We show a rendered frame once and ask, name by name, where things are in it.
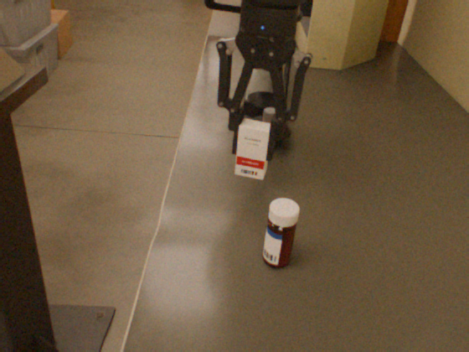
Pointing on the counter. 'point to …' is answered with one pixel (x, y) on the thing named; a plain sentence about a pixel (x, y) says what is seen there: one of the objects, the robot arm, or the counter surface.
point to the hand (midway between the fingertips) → (255, 136)
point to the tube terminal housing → (342, 32)
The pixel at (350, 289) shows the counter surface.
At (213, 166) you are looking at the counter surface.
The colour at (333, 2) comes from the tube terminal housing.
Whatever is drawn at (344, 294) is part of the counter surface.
